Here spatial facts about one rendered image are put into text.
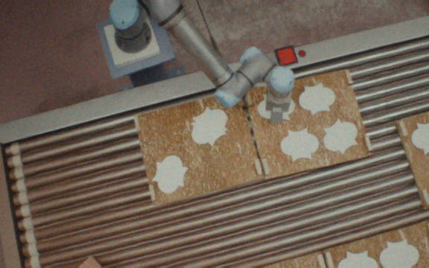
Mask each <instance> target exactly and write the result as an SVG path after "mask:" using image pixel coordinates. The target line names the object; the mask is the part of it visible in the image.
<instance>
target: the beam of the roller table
mask: <svg viewBox="0 0 429 268"><path fill-rule="evenodd" d="M426 38H429V16H423V17H420V18H415V19H409V20H406V21H403V22H399V23H395V24H389V25H384V26H380V27H377V28H373V29H369V30H366V31H361V32H357V33H349V34H346V35H343V36H337V37H334V38H330V39H325V40H322V41H319V42H313V43H310V44H307V45H301V46H298V47H294V51H296V56H297V59H298V61H299V63H298V64H296V65H292V66H286V67H288V68H289V69H290V70H291V71H298V70H301V69H304V68H310V67H313V66H316V65H319V64H320V65H322V63H323V64H325V63H328V62H330V63H331V62H334V61H337V60H342V59H346V58H349V57H355V56H358V55H361V54H366V53H369V52H373V51H378V50H381V49H384V48H389V47H392V46H395V45H400V44H402V45H403V44H407V43H409V42H415V41H418V40H420V39H426ZM299 50H304V51H305V53H306V55H305V56H304V57H299V55H298V52H299ZM227 65H228V67H230V68H231V69H232V70H233V71H234V72H236V71H237V70H238V69H239V68H240V67H241V64H240V60H239V61H236V62H233V63H230V64H227ZM216 90H217V88H216V87H215V85H214V84H213V82H211V81H210V80H209V79H208V78H207V76H206V75H205V73H204V72H203V71H196V72H192V73H189V74H186V75H183V76H180V77H174V78H171V79H167V80H161V81H158V82H155V83H149V85H146V86H140V87H136V88H133V89H127V90H124V91H121V92H115V94H111V95H106V96H103V97H99V98H93V99H91V100H85V101H82V103H76V104H72V105H69V106H64V107H61V108H58V109H53V110H49V111H46V112H44V113H40V114H37V115H32V116H29V117H26V118H20V119H17V120H14V121H8V122H5V123H2V124H0V142H1V143H2V144H4V145H5V146H10V145H11V144H12V143H15V142H22V141H27V140H30V139H32V138H38V137H41V136H44V135H50V134H53V133H58V132H62V131H65V130H70V129H74V128H76V127H79V126H82V125H86V124H91V123H95V122H98V121H103V120H106V119H110V118H115V117H116V116H119V115H125V114H127V113H131V112H137V111H140V110H143V109H149V108H152V107H153V106H158V105H162V104H165V103H171V102H174V101H180V100H183V99H186V98H192V97H193V96H196V95H202V94H205V93H208V92H214V91H216Z"/></svg>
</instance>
